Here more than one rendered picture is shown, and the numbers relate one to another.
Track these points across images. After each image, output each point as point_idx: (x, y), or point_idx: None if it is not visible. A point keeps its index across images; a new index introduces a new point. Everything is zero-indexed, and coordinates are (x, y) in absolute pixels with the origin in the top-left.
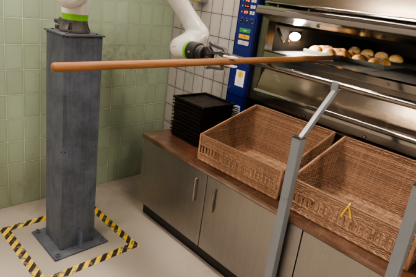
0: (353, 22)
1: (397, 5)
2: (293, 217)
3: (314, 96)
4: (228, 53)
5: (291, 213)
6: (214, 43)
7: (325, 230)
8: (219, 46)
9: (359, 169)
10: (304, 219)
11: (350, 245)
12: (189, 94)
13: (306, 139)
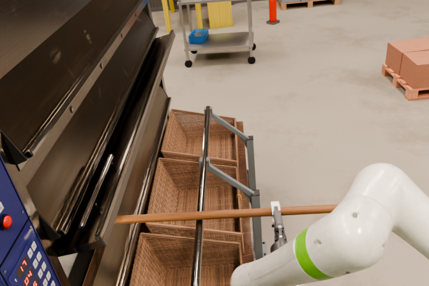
0: (142, 127)
1: (110, 94)
2: (251, 241)
3: (120, 239)
4: (278, 207)
5: (246, 246)
6: (278, 224)
7: (243, 223)
8: (278, 216)
9: (161, 221)
10: (246, 237)
11: (244, 208)
12: None
13: (145, 269)
